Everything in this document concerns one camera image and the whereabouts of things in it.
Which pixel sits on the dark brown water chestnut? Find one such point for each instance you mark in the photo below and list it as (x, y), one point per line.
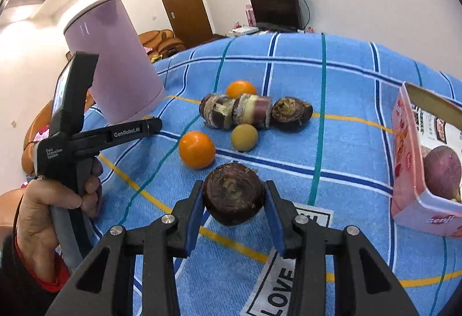
(232, 193)

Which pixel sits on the purple cup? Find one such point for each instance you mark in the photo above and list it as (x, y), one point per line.
(115, 59)

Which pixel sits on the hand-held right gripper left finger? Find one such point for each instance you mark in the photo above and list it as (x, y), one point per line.
(195, 218)

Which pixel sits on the blue checked blanket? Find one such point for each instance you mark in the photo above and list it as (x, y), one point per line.
(325, 85)

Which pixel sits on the orange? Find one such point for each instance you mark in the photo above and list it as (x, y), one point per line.
(196, 150)
(241, 88)

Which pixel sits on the pink tin box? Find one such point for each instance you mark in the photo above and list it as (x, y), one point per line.
(408, 157)

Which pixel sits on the white flat box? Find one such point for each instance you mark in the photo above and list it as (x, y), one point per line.
(245, 30)

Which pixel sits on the brown wooden door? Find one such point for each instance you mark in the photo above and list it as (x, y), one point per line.
(184, 9)

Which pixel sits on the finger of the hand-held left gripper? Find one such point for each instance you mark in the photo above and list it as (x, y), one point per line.
(144, 124)

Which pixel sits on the black television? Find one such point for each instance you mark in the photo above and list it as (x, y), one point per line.
(276, 7)

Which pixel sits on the purple passion fruit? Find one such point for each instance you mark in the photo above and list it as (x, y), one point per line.
(442, 171)

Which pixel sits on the dark taro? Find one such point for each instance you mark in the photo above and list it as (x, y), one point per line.
(290, 115)

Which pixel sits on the person's left hand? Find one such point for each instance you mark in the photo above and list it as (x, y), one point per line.
(36, 218)

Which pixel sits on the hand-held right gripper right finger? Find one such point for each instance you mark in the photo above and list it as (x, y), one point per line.
(276, 225)

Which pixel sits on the tan longan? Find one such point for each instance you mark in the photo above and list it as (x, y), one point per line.
(244, 137)

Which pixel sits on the person's left forearm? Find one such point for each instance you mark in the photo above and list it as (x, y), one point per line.
(21, 294)

